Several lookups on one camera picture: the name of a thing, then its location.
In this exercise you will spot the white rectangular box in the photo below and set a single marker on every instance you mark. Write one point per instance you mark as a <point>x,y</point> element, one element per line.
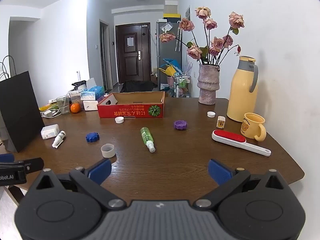
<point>50,131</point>

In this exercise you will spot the red cardboard box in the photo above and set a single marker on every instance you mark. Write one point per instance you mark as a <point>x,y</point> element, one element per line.
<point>130,110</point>

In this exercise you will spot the yellow box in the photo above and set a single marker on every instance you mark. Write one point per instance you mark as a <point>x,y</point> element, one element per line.
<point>172,17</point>

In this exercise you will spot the purple gear-shaped cap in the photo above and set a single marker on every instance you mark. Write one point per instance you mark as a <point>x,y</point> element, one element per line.
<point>180,125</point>

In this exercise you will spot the metal rack cart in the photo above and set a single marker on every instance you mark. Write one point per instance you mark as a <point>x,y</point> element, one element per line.
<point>181,85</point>

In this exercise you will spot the purple tissue pack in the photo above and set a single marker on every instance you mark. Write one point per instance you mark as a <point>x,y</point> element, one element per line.
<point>102,98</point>

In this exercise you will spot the yellow thermos jug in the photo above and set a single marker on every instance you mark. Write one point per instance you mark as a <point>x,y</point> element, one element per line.
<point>240,92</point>

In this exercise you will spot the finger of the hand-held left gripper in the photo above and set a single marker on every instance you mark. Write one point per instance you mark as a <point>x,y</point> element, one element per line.
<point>6,158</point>
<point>33,164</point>

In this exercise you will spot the grey refrigerator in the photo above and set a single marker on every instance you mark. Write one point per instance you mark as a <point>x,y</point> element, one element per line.
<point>167,50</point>

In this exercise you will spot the clear glass cup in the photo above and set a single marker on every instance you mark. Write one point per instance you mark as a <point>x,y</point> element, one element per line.
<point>63,105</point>

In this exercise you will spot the dark brown door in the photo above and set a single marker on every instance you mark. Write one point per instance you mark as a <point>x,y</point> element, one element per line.
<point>132,55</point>

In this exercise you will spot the small white cap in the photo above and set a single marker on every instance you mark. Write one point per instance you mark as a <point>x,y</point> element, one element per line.
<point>119,120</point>
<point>211,114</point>

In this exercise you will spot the blue tissue pack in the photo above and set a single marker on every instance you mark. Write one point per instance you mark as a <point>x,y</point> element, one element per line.
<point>95,90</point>

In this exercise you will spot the orange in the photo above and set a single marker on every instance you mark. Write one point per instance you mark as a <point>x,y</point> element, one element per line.
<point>75,108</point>

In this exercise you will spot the small white tissue box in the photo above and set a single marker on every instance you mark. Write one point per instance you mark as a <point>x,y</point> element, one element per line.
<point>90,105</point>

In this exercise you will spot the hanging folded umbrellas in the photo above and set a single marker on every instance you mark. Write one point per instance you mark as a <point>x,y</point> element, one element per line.
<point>178,36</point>

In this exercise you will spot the pink stone vase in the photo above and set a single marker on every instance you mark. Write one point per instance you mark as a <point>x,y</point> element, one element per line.
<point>207,85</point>

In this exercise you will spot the large white cap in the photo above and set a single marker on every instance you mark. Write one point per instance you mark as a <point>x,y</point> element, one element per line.
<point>108,152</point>

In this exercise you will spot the green spray bottle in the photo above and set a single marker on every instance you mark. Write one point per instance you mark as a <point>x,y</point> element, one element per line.
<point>145,135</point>

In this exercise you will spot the yellow mug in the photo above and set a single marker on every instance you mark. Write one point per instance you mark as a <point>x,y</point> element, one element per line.
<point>251,127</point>

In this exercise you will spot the blue gear-shaped cap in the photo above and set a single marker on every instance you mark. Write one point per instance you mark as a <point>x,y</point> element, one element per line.
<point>92,137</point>

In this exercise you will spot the small white yellow-label tube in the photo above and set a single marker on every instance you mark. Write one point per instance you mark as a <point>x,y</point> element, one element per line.
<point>221,122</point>

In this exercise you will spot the small white bottle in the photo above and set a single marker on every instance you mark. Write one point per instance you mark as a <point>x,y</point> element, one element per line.
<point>59,138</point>

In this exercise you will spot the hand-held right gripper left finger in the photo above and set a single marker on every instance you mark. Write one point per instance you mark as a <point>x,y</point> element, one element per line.
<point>100,170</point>

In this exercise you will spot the bunch of dried pink roses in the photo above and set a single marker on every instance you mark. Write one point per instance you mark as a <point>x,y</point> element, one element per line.
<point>210,23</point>

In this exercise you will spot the black paper bag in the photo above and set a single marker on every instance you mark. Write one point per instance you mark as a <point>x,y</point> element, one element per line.
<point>17,110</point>

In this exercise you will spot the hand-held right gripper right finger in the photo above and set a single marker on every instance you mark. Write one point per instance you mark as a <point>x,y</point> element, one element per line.
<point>220,172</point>

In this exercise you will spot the blue dustpan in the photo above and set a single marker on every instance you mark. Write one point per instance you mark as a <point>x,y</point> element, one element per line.
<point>171,62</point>

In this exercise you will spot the white pole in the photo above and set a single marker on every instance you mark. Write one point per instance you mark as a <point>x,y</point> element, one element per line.
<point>78,76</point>

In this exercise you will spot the clear food container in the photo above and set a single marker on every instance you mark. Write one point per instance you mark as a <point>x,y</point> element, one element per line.
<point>74,97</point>

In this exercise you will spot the wall picture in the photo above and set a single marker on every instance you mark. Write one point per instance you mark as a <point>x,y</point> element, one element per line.
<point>187,13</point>

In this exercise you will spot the clear plastic bag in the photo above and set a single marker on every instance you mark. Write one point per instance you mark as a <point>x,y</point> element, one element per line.
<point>167,27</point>

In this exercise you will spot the black folding chair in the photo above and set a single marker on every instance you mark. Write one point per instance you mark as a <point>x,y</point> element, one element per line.
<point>137,86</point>

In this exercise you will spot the red lint brush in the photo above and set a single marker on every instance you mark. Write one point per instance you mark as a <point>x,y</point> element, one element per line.
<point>228,136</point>

